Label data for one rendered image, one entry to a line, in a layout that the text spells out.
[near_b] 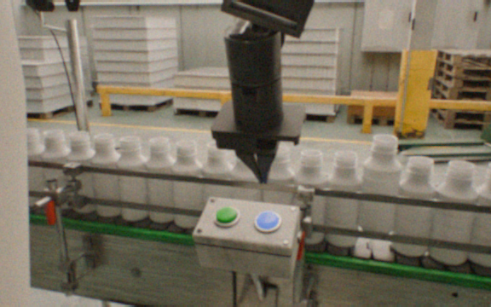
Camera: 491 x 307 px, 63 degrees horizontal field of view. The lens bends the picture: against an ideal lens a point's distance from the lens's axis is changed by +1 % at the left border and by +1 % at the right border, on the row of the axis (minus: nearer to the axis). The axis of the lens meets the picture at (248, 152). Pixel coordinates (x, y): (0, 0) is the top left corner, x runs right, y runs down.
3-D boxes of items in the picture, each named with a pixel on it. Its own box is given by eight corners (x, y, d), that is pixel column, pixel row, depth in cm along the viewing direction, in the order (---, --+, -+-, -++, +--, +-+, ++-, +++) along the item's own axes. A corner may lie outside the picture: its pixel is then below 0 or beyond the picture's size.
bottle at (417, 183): (392, 237, 74) (403, 152, 69) (428, 246, 71) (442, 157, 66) (387, 253, 69) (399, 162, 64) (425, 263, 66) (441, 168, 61)
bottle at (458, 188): (433, 266, 65) (448, 170, 60) (421, 246, 71) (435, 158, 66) (472, 268, 65) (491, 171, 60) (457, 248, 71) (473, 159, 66)
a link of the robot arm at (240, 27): (216, 31, 38) (275, 30, 37) (231, 6, 43) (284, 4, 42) (224, 95, 42) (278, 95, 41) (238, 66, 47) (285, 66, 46)
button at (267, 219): (280, 217, 57) (280, 211, 56) (276, 234, 55) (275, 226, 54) (259, 215, 58) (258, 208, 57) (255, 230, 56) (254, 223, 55)
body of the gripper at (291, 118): (227, 112, 51) (219, 59, 47) (306, 118, 49) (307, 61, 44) (210, 143, 46) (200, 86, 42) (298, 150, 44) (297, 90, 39)
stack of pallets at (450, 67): (427, 111, 674) (436, 49, 643) (500, 115, 647) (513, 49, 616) (441, 129, 558) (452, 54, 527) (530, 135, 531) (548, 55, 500)
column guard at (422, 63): (423, 136, 520) (435, 49, 487) (426, 144, 489) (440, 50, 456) (389, 135, 530) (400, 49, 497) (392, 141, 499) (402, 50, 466)
